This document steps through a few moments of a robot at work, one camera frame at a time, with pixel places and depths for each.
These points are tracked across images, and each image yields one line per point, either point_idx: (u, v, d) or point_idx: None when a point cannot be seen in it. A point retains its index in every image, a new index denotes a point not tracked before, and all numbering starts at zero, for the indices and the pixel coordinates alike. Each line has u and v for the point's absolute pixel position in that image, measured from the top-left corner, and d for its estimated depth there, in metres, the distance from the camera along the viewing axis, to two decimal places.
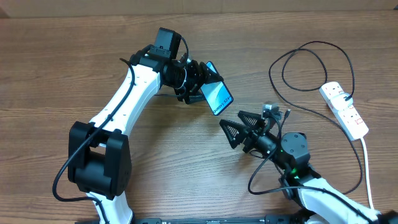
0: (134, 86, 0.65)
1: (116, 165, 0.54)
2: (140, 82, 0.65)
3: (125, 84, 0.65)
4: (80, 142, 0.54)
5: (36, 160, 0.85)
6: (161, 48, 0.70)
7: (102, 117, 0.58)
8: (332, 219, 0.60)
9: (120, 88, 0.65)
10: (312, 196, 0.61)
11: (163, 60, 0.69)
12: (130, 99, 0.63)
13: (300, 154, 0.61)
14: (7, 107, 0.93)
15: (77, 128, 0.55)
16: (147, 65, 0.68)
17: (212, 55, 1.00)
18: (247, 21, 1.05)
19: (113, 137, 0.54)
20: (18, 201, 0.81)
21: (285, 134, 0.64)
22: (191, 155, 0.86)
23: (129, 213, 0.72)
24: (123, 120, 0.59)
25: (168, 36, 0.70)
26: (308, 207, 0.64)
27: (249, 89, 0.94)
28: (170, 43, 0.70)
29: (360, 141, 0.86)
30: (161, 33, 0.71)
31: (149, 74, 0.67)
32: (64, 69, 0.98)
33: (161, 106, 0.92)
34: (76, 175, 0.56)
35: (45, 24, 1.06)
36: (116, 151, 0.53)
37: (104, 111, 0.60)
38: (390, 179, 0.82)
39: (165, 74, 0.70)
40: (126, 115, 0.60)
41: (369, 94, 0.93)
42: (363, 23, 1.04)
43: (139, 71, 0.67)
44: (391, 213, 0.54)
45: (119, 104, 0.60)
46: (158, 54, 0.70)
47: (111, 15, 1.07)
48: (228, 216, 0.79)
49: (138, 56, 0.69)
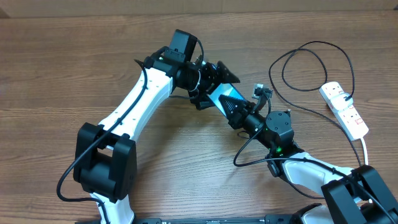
0: (147, 90, 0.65)
1: (121, 169, 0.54)
2: (152, 86, 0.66)
3: (137, 87, 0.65)
4: (88, 143, 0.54)
5: (36, 160, 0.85)
6: (176, 50, 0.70)
7: (112, 120, 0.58)
8: (316, 186, 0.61)
9: (132, 90, 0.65)
10: (295, 168, 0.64)
11: (176, 65, 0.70)
12: (141, 102, 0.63)
13: (284, 130, 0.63)
14: (7, 107, 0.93)
15: (86, 129, 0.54)
16: (160, 68, 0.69)
17: (212, 55, 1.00)
18: (248, 21, 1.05)
19: (122, 141, 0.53)
20: (18, 201, 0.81)
21: (270, 113, 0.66)
22: (191, 155, 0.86)
23: (131, 214, 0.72)
24: (132, 124, 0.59)
25: (184, 38, 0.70)
26: (295, 182, 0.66)
27: (249, 88, 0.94)
28: (185, 46, 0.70)
29: (360, 141, 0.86)
30: (178, 35, 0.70)
31: (161, 80, 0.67)
32: (64, 69, 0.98)
33: (163, 106, 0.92)
34: (81, 176, 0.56)
35: (45, 24, 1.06)
36: (123, 155, 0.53)
37: (114, 113, 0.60)
38: (390, 178, 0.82)
39: (178, 78, 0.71)
40: (135, 119, 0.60)
41: (369, 94, 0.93)
42: (363, 23, 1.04)
43: (152, 75, 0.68)
44: (365, 167, 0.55)
45: (130, 107, 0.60)
46: (172, 57, 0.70)
47: (111, 15, 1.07)
48: (228, 216, 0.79)
49: (152, 59, 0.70)
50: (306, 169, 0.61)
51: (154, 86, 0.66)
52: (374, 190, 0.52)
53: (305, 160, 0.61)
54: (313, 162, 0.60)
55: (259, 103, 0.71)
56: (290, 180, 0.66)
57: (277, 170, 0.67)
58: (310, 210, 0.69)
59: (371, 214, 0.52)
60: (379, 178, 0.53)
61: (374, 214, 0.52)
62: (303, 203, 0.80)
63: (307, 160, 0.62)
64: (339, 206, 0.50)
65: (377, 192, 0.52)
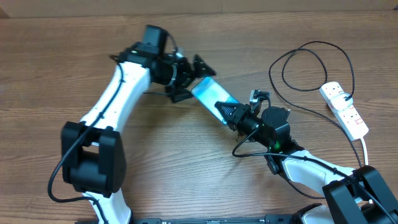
0: (124, 83, 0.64)
1: (111, 162, 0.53)
2: (129, 79, 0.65)
3: (114, 81, 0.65)
4: (73, 142, 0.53)
5: (36, 160, 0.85)
6: (149, 45, 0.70)
7: (93, 116, 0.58)
8: (316, 184, 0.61)
9: (109, 85, 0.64)
10: (295, 166, 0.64)
11: (151, 56, 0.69)
12: (120, 96, 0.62)
13: (280, 125, 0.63)
14: (7, 107, 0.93)
15: (68, 128, 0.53)
16: (135, 61, 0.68)
17: (212, 55, 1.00)
18: (248, 21, 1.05)
19: (106, 134, 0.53)
20: (18, 202, 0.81)
21: (267, 109, 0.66)
22: (191, 155, 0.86)
23: (128, 211, 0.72)
24: (114, 117, 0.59)
25: (156, 32, 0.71)
26: (295, 180, 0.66)
27: (249, 89, 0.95)
28: (157, 39, 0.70)
29: (360, 141, 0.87)
30: (149, 30, 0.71)
31: (138, 73, 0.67)
32: (64, 69, 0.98)
33: (161, 106, 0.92)
34: (70, 175, 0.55)
35: (45, 23, 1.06)
36: (109, 148, 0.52)
37: (94, 109, 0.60)
38: (390, 178, 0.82)
39: (153, 70, 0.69)
40: (117, 112, 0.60)
41: (369, 94, 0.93)
42: (363, 23, 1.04)
43: (127, 68, 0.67)
44: (367, 168, 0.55)
45: (109, 102, 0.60)
46: (146, 50, 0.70)
47: (111, 15, 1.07)
48: (229, 216, 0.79)
49: (125, 53, 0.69)
50: (306, 168, 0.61)
51: (131, 78, 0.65)
52: (375, 190, 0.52)
53: (306, 159, 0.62)
54: (313, 160, 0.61)
55: (256, 106, 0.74)
56: (290, 178, 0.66)
57: (276, 168, 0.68)
58: (310, 210, 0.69)
59: (372, 214, 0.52)
60: (380, 179, 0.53)
61: (374, 214, 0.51)
62: (303, 203, 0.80)
63: (307, 158, 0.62)
64: (339, 206, 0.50)
65: (378, 193, 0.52)
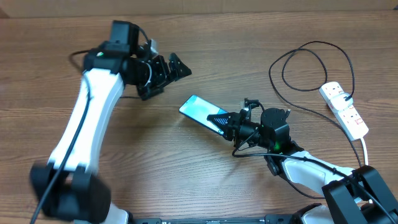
0: (92, 100, 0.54)
1: (89, 201, 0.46)
2: (97, 92, 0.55)
3: (81, 99, 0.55)
4: (43, 188, 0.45)
5: (36, 160, 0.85)
6: (118, 43, 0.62)
7: (63, 150, 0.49)
8: (316, 185, 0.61)
9: (76, 105, 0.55)
10: (295, 167, 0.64)
11: (120, 56, 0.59)
12: (91, 117, 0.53)
13: (280, 126, 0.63)
14: (6, 107, 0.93)
15: (37, 172, 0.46)
16: (101, 65, 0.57)
17: (212, 55, 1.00)
18: (248, 21, 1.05)
19: (78, 174, 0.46)
20: (18, 202, 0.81)
21: (265, 110, 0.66)
22: (191, 155, 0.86)
23: (124, 214, 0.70)
24: (87, 145, 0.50)
25: (124, 28, 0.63)
26: (295, 182, 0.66)
27: (249, 89, 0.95)
28: (126, 36, 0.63)
29: (360, 141, 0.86)
30: (117, 27, 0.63)
31: (107, 81, 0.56)
32: (64, 69, 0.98)
33: (161, 106, 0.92)
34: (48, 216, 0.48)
35: (45, 24, 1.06)
36: (83, 189, 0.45)
37: (62, 139, 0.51)
38: (390, 179, 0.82)
39: (125, 71, 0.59)
40: (89, 139, 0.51)
41: (369, 94, 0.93)
42: (363, 24, 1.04)
43: (94, 79, 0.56)
44: (366, 168, 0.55)
45: (79, 127, 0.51)
46: (115, 50, 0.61)
47: (111, 15, 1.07)
48: (229, 216, 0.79)
49: (89, 57, 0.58)
50: (306, 168, 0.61)
51: (100, 91, 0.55)
52: (374, 190, 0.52)
53: (305, 160, 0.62)
54: (311, 160, 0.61)
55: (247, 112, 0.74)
56: (290, 179, 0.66)
57: (276, 168, 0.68)
58: (310, 210, 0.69)
59: (371, 214, 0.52)
60: (380, 179, 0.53)
61: (374, 214, 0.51)
62: (303, 203, 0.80)
63: (307, 158, 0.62)
64: (339, 206, 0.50)
65: (378, 192, 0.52)
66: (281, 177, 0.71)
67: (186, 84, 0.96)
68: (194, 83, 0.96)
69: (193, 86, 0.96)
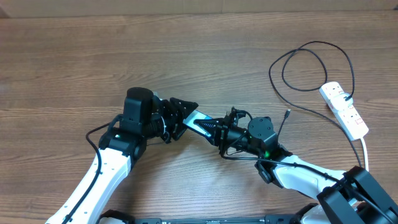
0: (99, 175, 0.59)
1: None
2: (107, 170, 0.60)
3: (90, 172, 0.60)
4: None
5: (36, 160, 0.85)
6: (131, 120, 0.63)
7: (60, 217, 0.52)
8: (308, 191, 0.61)
9: (85, 176, 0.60)
10: (287, 174, 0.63)
11: (134, 142, 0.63)
12: (96, 187, 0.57)
13: (268, 136, 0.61)
14: (6, 107, 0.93)
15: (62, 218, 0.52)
16: (117, 147, 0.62)
17: (212, 55, 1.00)
18: (248, 21, 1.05)
19: None
20: (18, 201, 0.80)
21: (251, 120, 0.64)
22: (191, 155, 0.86)
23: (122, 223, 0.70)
24: (84, 218, 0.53)
25: (136, 107, 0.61)
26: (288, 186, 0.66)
27: (249, 89, 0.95)
28: (139, 115, 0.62)
29: (360, 141, 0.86)
30: (129, 103, 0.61)
31: (119, 157, 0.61)
32: (64, 69, 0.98)
33: None
34: None
35: (45, 24, 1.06)
36: None
37: (64, 206, 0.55)
38: (390, 178, 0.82)
39: (137, 155, 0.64)
40: (87, 212, 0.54)
41: (369, 94, 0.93)
42: (363, 24, 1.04)
43: (107, 157, 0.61)
44: (357, 169, 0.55)
45: (82, 196, 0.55)
46: (130, 127, 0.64)
47: (111, 15, 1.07)
48: (229, 216, 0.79)
49: (107, 137, 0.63)
50: (298, 175, 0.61)
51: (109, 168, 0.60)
52: (367, 192, 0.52)
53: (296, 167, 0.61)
54: (303, 166, 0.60)
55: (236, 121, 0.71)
56: (282, 185, 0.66)
57: (268, 177, 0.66)
58: (308, 212, 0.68)
59: (367, 215, 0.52)
60: (371, 179, 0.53)
61: (370, 215, 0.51)
62: (304, 203, 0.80)
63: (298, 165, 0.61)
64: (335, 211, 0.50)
65: (371, 193, 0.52)
66: (275, 183, 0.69)
67: (186, 84, 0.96)
68: (194, 83, 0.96)
69: (192, 86, 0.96)
